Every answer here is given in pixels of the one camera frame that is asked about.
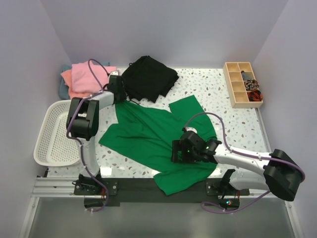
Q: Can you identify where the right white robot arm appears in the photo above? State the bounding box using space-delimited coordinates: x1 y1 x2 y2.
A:
171 131 305 201

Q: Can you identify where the pink folded t shirt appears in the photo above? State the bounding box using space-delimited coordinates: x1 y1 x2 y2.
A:
71 62 109 93

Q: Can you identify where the green t shirt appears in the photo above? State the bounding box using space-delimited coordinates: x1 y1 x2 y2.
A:
99 96 217 195

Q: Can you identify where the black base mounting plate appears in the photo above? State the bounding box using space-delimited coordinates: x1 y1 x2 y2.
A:
72 175 250 208

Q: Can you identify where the black folded garment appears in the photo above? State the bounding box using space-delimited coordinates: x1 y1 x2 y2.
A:
122 56 179 103

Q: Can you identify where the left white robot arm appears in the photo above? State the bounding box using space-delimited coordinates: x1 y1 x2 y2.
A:
66 75 127 194

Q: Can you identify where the black white patterned sock roll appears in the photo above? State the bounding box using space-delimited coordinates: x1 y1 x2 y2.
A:
244 79 259 91

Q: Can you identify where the grey rolled sock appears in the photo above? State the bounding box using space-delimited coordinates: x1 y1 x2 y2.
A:
241 70 254 81

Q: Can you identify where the orange black sock roll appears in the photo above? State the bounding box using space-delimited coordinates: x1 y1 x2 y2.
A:
247 89 263 102

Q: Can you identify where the white perforated laundry basket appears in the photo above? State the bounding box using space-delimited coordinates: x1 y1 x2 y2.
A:
33 100 80 167

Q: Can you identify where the salmon folded t shirt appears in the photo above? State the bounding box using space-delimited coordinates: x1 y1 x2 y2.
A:
60 69 91 99

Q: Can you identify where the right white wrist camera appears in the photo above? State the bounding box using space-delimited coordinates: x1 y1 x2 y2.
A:
185 127 198 133

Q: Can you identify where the wooden compartment organizer box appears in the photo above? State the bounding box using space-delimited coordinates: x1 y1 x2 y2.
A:
223 62 264 108

